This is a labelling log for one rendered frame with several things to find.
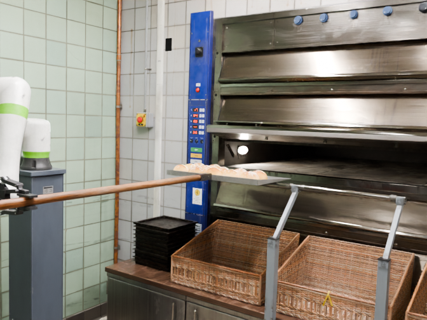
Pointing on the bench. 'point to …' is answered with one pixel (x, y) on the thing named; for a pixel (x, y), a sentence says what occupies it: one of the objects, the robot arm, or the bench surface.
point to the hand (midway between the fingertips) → (27, 200)
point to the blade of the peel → (230, 178)
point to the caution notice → (197, 196)
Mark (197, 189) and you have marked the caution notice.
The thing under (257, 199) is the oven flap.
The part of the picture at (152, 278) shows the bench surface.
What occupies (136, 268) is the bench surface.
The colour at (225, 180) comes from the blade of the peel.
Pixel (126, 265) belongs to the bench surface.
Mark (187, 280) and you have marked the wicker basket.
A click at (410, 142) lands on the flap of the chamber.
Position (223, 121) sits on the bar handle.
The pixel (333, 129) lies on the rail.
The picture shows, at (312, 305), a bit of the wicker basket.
